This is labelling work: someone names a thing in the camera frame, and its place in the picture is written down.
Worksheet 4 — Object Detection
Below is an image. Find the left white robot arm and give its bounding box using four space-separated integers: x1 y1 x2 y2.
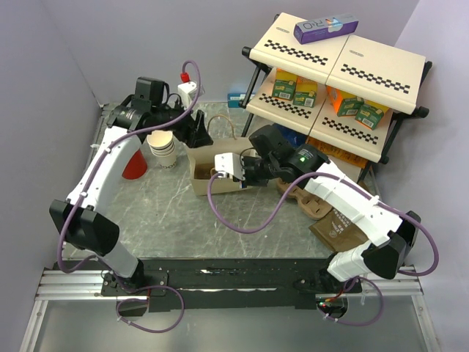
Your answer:
49 73 213 295

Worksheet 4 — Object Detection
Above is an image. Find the beige checkered shelf rack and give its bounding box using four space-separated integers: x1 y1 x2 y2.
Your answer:
239 12 432 180

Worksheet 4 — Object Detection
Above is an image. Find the brown coffee bean pouch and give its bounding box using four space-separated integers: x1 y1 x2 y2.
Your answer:
309 209 368 252

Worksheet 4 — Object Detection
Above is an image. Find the green yellow carton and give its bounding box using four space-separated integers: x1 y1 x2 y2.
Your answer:
272 68 298 101
292 77 317 108

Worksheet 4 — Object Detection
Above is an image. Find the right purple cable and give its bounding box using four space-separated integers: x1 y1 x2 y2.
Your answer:
207 172 440 327

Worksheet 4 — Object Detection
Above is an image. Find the aluminium rail frame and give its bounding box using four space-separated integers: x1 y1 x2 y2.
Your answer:
18 266 118 352

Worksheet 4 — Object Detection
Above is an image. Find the blue snack bag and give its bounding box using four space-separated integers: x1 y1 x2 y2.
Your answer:
274 124 307 147

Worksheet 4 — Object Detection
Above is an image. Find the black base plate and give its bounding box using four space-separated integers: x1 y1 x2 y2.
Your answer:
100 257 363 313

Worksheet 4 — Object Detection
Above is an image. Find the purple box on shelf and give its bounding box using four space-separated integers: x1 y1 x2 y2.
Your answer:
293 13 359 45

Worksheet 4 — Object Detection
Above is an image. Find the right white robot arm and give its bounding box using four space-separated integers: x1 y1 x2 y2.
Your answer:
241 125 418 292

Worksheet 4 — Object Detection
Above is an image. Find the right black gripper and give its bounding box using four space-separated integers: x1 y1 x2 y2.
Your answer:
232 156 278 188

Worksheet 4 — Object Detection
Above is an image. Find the kraft paper bag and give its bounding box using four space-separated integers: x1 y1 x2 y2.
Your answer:
185 114 255 196

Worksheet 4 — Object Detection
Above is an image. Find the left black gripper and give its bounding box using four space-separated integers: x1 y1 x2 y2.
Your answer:
152 95 213 148

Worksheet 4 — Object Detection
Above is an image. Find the stack of paper cups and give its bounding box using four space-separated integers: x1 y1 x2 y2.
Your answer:
147 130 177 169

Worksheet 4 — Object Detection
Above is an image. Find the orange snack bag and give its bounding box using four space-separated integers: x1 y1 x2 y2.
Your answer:
306 136 368 169

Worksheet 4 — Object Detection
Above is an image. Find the red cup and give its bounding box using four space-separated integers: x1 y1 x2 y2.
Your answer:
122 150 147 180

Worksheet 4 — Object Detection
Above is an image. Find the pulp cup carrier tray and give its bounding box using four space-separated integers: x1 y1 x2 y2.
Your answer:
287 186 333 221

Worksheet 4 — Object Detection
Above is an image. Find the blue small box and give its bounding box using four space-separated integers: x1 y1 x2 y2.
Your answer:
227 93 245 109

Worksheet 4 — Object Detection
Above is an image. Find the orange box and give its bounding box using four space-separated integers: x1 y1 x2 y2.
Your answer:
326 86 358 112

